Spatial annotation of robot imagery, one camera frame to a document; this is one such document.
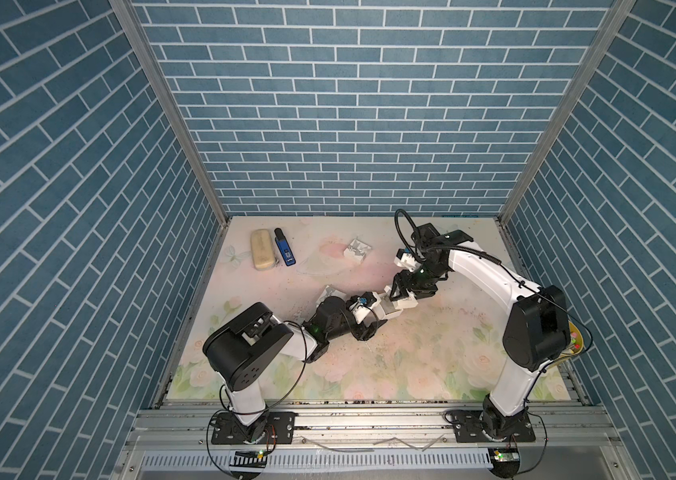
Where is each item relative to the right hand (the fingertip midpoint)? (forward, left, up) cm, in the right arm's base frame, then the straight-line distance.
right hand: (403, 297), depth 85 cm
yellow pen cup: (-10, -44, +1) cm, 45 cm away
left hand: (-3, +5, -4) cm, 7 cm away
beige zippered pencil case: (+21, +49, -8) cm, 54 cm away
